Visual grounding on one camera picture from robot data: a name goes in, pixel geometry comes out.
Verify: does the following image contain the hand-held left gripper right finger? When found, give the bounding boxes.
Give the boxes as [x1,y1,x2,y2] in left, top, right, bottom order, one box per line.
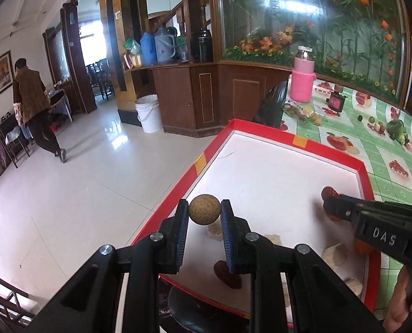
[220,199,380,333]

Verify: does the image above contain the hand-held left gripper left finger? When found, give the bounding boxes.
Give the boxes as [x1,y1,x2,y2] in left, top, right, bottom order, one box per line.
[25,199,190,333]

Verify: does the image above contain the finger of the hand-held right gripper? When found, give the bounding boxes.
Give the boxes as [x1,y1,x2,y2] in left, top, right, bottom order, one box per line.
[323,195,367,228]

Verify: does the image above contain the brown round fruit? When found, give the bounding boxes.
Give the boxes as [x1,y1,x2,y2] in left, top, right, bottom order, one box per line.
[188,193,222,225]

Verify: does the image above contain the red tray with white base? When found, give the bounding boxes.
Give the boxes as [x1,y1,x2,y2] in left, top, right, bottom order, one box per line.
[130,118,382,316]

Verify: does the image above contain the person's right hand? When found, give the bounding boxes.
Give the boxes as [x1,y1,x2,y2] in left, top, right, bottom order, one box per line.
[383,265,412,333]

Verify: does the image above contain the green fruit-print tablecloth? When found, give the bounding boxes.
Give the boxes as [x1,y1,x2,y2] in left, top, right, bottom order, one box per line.
[280,78,412,320]

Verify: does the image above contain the black round stool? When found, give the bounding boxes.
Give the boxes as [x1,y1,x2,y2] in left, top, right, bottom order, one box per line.
[166,284,255,333]

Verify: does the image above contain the green vegetable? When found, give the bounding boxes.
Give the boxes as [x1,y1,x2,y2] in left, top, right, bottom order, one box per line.
[386,120,410,145]

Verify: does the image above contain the clear plastic snack bag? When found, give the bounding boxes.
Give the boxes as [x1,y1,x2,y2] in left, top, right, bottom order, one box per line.
[282,100,322,125]

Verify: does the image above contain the dark small box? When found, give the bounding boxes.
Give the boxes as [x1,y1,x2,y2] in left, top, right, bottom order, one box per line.
[327,90,347,113]

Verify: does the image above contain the black chair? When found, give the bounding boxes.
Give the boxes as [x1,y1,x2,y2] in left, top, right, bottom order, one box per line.
[255,80,290,129]

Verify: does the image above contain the white plastic bucket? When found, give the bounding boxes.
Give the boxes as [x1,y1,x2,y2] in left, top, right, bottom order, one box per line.
[135,94,163,134]

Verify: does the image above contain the pink knit-sleeved bottle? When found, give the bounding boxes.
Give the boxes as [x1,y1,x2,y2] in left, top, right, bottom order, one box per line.
[289,46,317,103]

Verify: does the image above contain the wooden cabinet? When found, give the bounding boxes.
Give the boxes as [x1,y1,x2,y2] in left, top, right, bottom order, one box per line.
[128,60,293,136]

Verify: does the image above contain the dark dining chairs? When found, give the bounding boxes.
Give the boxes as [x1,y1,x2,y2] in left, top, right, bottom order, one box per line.
[86,58,115,101]

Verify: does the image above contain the small glass jar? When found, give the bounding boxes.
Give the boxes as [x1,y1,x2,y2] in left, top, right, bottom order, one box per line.
[176,36,189,62]

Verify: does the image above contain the grey side desk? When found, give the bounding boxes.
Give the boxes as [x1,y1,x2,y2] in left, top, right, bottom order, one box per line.
[48,80,73,123]

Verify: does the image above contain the wooden chair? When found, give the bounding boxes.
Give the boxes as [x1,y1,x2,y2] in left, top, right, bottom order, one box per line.
[0,265,37,327]
[0,116,31,169]

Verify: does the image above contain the green plastic bag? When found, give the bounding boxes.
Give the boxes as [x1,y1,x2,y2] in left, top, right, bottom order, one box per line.
[123,39,143,68]

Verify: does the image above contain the blue thermos jug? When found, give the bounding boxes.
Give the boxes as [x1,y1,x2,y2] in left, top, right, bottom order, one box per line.
[140,32,158,66]

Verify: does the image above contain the grey thermos jug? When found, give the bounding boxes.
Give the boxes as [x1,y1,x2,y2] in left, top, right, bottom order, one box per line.
[154,27,177,65]

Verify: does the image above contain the black jar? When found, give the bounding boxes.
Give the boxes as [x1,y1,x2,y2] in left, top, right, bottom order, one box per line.
[191,29,213,64]

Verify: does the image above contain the wooden staircase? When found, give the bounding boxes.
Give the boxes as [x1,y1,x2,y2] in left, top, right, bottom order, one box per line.
[147,0,210,39]

